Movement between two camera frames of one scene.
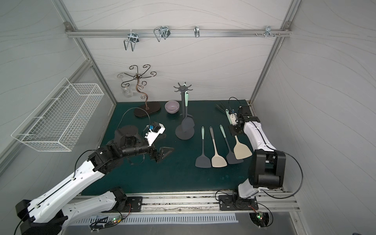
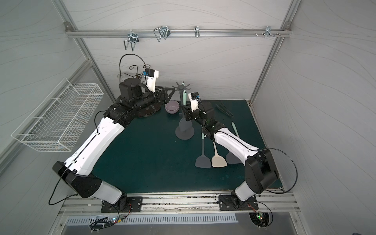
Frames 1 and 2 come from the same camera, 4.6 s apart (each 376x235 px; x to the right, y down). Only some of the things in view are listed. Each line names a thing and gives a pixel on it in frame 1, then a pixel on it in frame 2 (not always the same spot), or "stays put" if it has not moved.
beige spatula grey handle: [217, 161] stays put
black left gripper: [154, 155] → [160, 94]
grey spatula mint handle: [203, 161] stays put
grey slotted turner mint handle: [230, 156] stays put
